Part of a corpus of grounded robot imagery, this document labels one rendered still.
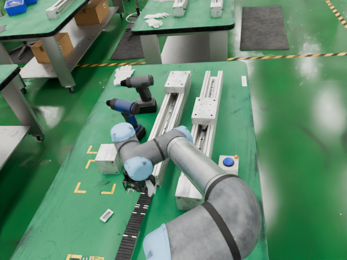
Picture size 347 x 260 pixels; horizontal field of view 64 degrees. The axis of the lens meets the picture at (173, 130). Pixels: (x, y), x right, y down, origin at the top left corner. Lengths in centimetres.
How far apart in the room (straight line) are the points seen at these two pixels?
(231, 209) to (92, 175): 93
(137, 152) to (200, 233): 40
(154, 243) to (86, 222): 73
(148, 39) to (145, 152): 201
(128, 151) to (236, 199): 42
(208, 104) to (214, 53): 140
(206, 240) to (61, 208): 90
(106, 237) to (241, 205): 72
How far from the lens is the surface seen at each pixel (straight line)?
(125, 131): 87
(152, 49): 277
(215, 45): 268
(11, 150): 271
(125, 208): 118
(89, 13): 471
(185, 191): 106
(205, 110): 133
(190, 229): 48
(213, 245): 48
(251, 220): 51
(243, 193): 53
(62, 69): 338
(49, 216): 129
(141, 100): 156
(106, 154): 126
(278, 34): 418
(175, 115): 138
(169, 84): 154
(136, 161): 80
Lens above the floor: 173
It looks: 42 degrees down
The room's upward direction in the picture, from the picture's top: 9 degrees counter-clockwise
